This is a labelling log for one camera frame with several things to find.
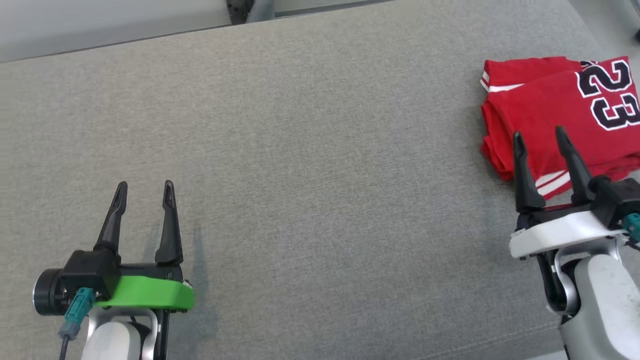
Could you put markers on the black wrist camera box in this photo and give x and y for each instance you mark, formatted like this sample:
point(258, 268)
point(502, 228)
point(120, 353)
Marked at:
point(620, 197)
point(92, 270)

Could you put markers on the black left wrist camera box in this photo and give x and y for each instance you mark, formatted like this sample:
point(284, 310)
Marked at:
point(92, 270)

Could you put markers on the red jersey with white sleeves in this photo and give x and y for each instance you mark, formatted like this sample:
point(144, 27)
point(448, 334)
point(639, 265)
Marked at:
point(540, 105)

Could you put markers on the grey black metal stand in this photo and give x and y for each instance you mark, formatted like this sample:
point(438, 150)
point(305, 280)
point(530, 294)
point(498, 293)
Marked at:
point(237, 10)

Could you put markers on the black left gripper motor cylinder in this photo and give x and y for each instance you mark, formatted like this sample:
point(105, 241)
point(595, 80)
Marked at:
point(47, 292)

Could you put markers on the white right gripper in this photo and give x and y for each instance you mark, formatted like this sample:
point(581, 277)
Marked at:
point(555, 232)

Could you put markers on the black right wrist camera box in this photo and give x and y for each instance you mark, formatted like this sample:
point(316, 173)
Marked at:
point(620, 197)

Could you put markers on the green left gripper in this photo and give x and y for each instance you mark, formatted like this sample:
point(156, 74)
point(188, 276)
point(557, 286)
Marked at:
point(150, 295)

